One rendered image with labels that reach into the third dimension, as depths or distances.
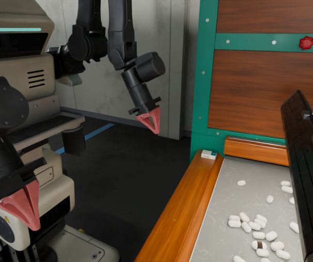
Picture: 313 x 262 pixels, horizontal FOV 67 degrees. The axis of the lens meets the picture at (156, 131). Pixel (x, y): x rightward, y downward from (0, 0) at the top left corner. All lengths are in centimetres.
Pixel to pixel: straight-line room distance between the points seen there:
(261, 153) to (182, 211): 43
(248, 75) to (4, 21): 81
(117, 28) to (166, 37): 212
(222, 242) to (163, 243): 17
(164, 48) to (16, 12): 225
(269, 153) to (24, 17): 92
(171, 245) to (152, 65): 47
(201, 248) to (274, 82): 66
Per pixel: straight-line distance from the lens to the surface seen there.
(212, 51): 102
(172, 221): 75
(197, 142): 113
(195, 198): 84
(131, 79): 70
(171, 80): 283
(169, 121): 297
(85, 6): 78
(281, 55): 102
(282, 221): 87
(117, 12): 71
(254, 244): 75
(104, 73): 355
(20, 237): 86
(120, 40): 70
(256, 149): 104
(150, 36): 308
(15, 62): 73
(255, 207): 89
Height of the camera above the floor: 128
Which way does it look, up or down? 23 degrees down
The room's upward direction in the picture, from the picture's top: straight up
